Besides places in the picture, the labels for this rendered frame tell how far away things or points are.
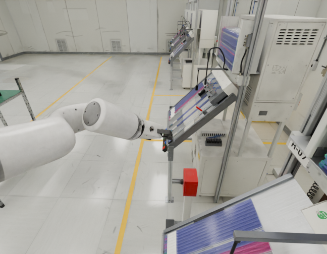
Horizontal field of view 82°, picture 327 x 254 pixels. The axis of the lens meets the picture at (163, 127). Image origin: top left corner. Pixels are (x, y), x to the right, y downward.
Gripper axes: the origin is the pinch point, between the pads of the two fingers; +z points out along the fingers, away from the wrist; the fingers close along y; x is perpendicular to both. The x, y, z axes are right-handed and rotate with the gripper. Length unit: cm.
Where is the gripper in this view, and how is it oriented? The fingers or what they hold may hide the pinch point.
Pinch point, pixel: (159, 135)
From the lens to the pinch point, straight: 72.0
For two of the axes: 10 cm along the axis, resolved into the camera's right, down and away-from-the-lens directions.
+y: -8.6, 0.3, 5.1
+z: 5.0, 2.1, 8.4
